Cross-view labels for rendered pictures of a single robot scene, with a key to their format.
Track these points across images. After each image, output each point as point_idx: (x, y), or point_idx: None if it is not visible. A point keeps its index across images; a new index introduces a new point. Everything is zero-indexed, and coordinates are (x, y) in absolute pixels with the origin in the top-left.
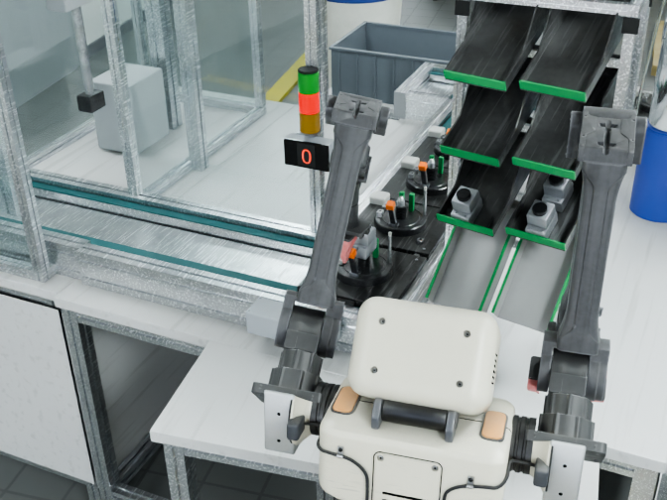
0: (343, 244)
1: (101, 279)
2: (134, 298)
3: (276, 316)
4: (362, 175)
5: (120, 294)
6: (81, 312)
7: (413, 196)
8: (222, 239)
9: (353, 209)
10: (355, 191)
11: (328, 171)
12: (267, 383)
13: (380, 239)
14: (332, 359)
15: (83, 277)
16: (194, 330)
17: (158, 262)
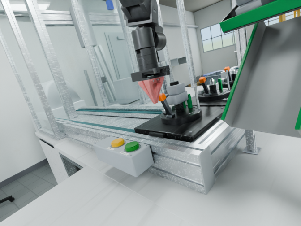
0: (145, 83)
1: (70, 136)
2: (79, 144)
3: (106, 146)
4: (146, 12)
5: (75, 143)
6: (58, 151)
7: (220, 80)
8: (127, 118)
9: (148, 51)
10: (146, 34)
11: (158, 61)
12: (88, 201)
13: (199, 103)
14: (147, 182)
15: (68, 136)
16: (84, 159)
17: (84, 125)
